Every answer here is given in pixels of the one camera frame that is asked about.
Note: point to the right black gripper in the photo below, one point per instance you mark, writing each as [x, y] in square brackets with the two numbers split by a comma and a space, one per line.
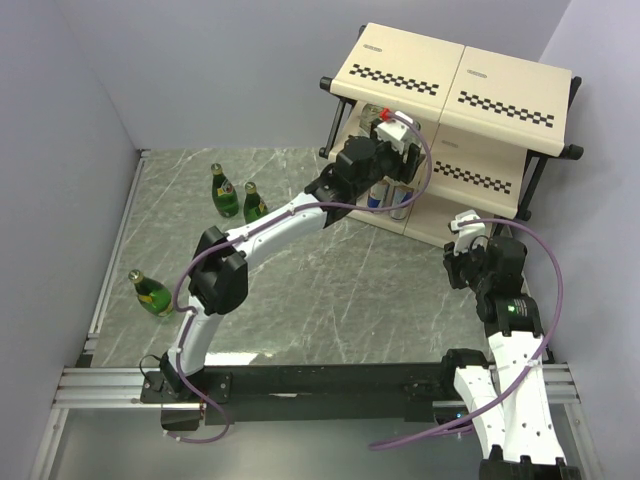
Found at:
[451, 261]

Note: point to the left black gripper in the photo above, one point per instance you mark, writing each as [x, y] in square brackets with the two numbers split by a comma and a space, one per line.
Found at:
[403, 172]

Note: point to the silver can red tab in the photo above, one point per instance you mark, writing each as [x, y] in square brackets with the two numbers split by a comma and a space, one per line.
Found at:
[400, 195]

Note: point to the clear glass bottle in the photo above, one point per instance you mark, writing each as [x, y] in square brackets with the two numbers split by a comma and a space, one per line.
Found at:
[412, 131]
[369, 117]

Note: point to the green Perrier bottle front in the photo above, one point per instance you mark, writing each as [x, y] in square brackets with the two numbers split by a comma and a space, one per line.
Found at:
[254, 207]

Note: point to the Red Bull can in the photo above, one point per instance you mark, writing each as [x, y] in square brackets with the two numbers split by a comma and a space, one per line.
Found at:
[377, 195]

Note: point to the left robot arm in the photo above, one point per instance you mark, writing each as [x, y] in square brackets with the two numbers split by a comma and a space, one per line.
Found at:
[218, 273]

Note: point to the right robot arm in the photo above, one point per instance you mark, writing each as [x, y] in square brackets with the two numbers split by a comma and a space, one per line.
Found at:
[506, 391]

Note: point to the beige checkered shelf rack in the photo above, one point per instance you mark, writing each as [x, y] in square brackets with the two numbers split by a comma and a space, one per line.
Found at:
[492, 122]

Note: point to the black base beam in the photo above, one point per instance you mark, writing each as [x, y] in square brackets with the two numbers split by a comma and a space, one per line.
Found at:
[412, 392]

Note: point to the green Perrier bottle tall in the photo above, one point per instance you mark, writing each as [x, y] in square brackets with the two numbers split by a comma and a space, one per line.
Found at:
[224, 195]

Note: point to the green bottle near left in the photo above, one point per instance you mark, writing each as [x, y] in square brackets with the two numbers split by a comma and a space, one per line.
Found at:
[152, 295]

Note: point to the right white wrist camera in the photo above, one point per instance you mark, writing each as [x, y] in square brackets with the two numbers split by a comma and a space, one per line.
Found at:
[466, 227]

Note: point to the aluminium frame rail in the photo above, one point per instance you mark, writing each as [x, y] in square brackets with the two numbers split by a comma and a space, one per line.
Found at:
[81, 386]

